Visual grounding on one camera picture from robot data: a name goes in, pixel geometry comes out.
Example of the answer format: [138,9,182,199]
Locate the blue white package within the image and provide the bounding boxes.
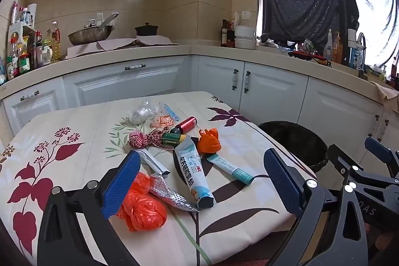
[349,46,364,69]

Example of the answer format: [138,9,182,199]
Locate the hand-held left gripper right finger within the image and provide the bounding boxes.
[263,148,370,266]

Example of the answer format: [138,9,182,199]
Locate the group of condiment bottles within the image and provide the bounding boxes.
[0,0,52,84]

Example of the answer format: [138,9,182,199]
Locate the orange printed clear packet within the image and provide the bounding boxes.
[151,102,175,129]

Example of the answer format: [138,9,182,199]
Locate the blue strip packet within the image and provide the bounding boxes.
[160,102,181,122]

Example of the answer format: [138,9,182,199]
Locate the white faucet water filter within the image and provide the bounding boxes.
[347,28,366,50]

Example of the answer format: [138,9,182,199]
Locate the white plastic bag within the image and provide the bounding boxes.
[126,99,158,125]

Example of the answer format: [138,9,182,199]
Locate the white blue pouch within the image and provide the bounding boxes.
[174,138,215,210]

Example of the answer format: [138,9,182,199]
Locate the white kitchen cabinet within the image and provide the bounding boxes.
[0,45,399,179]

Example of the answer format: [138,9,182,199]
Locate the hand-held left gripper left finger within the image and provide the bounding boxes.
[37,150,141,266]

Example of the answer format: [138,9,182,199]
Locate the green bottle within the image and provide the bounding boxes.
[161,133,200,149]

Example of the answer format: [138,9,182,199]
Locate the teal stick packet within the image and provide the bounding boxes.
[207,154,255,185]

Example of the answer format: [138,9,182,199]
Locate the yellow cooking oil bottle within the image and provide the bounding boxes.
[48,21,61,62]

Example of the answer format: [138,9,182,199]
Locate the orange plastic bag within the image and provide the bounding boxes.
[116,172,168,232]

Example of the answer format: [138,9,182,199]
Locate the red checkered ribbon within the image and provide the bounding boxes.
[128,127,170,150]

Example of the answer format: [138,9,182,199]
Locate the metal wok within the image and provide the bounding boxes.
[68,13,120,46]

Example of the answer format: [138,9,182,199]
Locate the floral tablecloth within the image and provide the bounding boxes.
[0,91,317,266]

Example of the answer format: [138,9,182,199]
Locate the metal faucet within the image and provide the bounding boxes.
[357,32,367,70]

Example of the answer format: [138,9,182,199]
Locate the beige towel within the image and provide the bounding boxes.
[371,82,399,114]

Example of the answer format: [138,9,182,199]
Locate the orange dish soap bottle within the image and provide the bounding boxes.
[333,32,343,64]

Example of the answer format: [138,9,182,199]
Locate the bin with black liner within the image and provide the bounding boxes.
[258,121,329,173]

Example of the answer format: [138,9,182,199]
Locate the white tube packet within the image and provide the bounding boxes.
[137,149,171,176]

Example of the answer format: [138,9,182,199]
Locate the silver foil wrapper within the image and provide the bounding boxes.
[149,173,200,213]

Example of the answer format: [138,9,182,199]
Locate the white spray bottle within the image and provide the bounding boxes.
[323,29,333,62]

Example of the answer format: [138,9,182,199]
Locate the orange plastic scrap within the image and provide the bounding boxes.
[196,128,222,154]

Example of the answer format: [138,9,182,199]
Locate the white food container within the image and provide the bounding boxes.
[234,38,256,50]
[234,25,256,39]

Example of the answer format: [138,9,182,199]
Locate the black pot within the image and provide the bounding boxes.
[135,23,159,37]

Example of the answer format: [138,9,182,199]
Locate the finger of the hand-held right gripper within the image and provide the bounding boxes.
[364,137,399,179]
[327,144,367,190]

